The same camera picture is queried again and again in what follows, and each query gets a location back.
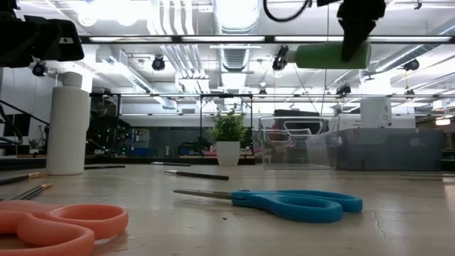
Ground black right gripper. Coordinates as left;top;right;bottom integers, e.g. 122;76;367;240
336;0;387;63

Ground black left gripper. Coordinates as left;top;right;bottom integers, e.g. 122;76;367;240
0;21;36;68

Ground green paint bottle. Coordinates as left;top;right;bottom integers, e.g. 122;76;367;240
284;41;373;70

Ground white paint bottle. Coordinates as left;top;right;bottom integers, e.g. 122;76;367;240
45;71;92;176

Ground black paintbrush silver ferrule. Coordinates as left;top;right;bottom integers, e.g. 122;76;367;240
151;161;192;167
84;164;127;170
164;169;230;181

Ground black ceiling spotlight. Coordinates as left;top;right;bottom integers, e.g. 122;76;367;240
272;45;291;71
336;83;353;97
31;62;47;78
403;58;420;72
151;55;166;71

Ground black computer monitor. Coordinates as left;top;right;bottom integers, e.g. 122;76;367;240
3;113;32;138

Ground black overhead crossbar with lights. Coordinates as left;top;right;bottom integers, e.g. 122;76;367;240
78;34;455;46

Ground small background potted plant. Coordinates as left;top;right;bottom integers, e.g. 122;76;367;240
28;138;42;156

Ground smoky grey plastic bin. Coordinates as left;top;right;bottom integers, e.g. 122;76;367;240
307;127;447;172

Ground person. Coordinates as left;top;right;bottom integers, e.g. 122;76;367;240
90;101;125;156

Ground clear plastic bin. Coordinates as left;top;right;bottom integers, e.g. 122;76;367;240
258;116;341;171

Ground blue storage cabinet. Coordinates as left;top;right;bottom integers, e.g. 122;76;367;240
127;128;150;157

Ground green plant in white pot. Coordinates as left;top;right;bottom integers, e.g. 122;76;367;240
207;108;250;166

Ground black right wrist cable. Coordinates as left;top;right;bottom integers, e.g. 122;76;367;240
262;0;314;23

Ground silver ventilation duct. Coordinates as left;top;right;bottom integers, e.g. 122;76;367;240
213;0;262;72

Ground black aluminium table frame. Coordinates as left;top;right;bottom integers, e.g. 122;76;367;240
0;155;257;171

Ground black background rig frame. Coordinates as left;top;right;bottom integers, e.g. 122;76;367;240
90;92;254;157

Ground blue-handled scissors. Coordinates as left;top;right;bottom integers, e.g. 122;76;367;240
173;188;364;224

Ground orange-handled scissors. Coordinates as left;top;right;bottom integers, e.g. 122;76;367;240
0;199;130;256

